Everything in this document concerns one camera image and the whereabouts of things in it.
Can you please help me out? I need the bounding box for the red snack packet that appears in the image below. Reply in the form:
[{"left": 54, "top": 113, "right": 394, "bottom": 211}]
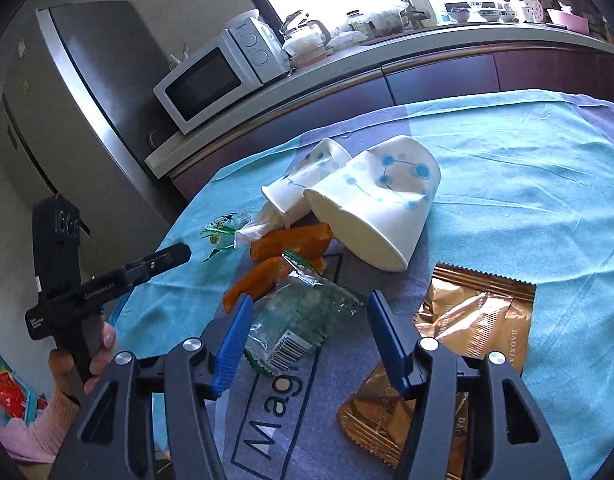
[{"left": 0, "top": 350, "right": 49, "bottom": 422}]

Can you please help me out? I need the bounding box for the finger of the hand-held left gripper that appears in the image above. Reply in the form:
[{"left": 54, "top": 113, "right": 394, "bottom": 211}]
[{"left": 122, "top": 242, "right": 192, "bottom": 285}]

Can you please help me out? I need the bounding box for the trash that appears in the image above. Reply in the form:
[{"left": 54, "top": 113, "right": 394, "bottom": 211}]
[{"left": 413, "top": 262, "right": 536, "bottom": 378}]

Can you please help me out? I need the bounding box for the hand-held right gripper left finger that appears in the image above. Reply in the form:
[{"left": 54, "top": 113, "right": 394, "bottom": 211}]
[{"left": 47, "top": 294, "right": 255, "bottom": 480}]

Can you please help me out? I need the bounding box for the stainless steel refrigerator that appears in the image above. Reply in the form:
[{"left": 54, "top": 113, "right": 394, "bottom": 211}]
[{"left": 0, "top": 1, "right": 188, "bottom": 281}]

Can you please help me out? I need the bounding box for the pink container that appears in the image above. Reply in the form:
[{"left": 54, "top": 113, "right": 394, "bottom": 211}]
[{"left": 546, "top": 8, "right": 590, "bottom": 34}]

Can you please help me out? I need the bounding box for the white soap bottle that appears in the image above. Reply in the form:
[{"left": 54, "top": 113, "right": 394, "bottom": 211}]
[{"left": 407, "top": 0, "right": 439, "bottom": 28}]

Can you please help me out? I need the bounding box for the clear green printed wrapper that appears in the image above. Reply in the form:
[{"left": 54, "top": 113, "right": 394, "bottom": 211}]
[{"left": 201, "top": 210, "right": 253, "bottom": 263}]

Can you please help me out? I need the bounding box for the orange snack wrapper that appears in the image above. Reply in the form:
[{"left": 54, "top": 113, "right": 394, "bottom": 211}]
[{"left": 222, "top": 256, "right": 293, "bottom": 313}]

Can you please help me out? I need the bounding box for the white microwave oven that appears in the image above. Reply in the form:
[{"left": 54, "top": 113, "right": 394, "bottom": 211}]
[{"left": 153, "top": 16, "right": 290, "bottom": 136}]

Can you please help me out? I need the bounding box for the person's left hand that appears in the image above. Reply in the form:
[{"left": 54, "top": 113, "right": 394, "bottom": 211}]
[{"left": 48, "top": 322, "right": 119, "bottom": 403}]

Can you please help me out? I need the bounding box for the glass kettle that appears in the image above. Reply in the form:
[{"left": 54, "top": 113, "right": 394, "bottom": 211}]
[{"left": 279, "top": 10, "right": 333, "bottom": 68}]

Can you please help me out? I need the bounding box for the gold foil wrapper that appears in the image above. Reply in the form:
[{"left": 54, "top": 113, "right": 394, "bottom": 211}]
[{"left": 336, "top": 360, "right": 470, "bottom": 480}]

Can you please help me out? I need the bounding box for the white kitchen countertop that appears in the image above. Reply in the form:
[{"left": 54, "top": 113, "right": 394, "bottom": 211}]
[{"left": 144, "top": 20, "right": 614, "bottom": 178}]

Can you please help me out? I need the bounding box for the white tissue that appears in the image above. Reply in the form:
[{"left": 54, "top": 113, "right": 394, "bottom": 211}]
[{"left": 234, "top": 200, "right": 288, "bottom": 251}]

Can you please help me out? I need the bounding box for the clear barcode plastic wrapper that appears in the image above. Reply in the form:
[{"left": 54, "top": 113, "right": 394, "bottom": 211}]
[{"left": 242, "top": 250, "right": 365, "bottom": 376}]

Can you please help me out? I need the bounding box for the teal grey printed cloth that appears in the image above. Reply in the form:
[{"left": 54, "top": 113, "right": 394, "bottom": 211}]
[{"left": 110, "top": 89, "right": 614, "bottom": 480}]

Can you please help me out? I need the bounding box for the dark kitchen base cabinet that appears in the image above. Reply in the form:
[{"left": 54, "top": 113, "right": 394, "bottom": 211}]
[{"left": 169, "top": 49, "right": 614, "bottom": 201}]

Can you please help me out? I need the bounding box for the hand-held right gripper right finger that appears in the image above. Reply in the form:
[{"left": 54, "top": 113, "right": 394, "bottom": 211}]
[{"left": 367, "top": 290, "right": 582, "bottom": 480}]

